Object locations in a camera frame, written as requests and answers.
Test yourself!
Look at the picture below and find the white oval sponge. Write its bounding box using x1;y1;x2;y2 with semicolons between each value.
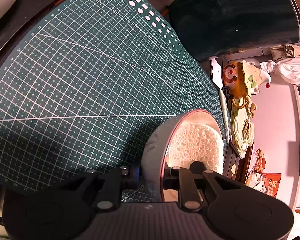
166;123;224;176

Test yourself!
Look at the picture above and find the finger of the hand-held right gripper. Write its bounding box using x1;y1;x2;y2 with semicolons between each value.
189;161;205;172

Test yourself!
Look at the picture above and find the brown bear figurine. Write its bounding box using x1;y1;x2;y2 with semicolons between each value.
255;148;267;173

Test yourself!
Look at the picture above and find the orange snack bag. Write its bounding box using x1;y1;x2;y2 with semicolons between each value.
259;172;282;198

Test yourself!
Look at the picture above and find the white card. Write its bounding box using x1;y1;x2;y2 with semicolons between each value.
210;57;224;89

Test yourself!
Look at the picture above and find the green lid with orange seal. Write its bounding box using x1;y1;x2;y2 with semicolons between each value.
231;135;253;159

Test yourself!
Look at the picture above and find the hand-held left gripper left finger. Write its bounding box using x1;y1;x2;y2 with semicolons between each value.
62;166;142;212

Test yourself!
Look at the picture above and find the white pen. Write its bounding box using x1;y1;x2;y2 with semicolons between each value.
219;89;232;143

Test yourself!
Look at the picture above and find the black clip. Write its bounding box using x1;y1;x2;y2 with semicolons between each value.
221;86;234;98

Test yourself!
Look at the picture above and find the white garment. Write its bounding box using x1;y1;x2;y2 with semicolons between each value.
260;57;300;85

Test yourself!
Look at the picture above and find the green cutting mat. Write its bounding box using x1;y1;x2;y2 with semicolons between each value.
0;0;230;203

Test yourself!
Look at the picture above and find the white ceramic bowl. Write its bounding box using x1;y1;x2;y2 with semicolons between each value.
141;109;225;203

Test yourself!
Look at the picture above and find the orange ceramic lidded mug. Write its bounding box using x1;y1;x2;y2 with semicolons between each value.
222;60;272;109

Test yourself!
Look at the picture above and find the beige folded cloth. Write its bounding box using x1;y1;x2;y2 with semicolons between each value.
269;44;300;61

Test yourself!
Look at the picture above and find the white crumpled cloth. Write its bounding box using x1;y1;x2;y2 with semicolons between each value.
247;172;266;193

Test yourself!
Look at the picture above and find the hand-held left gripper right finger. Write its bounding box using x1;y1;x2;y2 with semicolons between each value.
163;167;246;212

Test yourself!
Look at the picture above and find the dark green pitcher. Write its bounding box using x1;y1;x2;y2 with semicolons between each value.
169;0;300;62

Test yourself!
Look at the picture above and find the light green container lid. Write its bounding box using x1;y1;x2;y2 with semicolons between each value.
230;97;255;154

